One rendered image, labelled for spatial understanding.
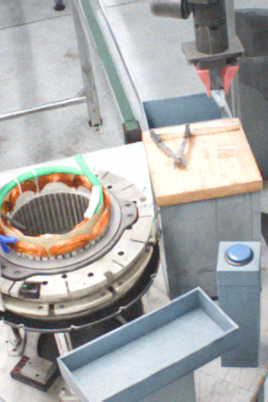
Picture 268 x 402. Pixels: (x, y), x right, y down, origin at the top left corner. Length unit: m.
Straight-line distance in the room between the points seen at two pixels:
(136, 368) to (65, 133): 2.39
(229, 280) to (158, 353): 0.20
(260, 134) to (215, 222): 1.53
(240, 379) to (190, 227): 0.29
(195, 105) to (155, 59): 2.26
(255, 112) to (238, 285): 1.65
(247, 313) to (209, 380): 0.17
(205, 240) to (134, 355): 0.37
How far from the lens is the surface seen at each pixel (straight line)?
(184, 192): 1.49
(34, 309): 1.33
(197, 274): 1.63
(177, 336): 1.30
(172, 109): 1.75
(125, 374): 1.26
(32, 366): 1.55
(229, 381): 1.55
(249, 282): 1.40
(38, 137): 3.59
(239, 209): 1.54
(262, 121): 3.03
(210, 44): 1.44
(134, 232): 1.37
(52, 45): 4.27
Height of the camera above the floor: 2.00
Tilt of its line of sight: 39 degrees down
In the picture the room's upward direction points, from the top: 8 degrees counter-clockwise
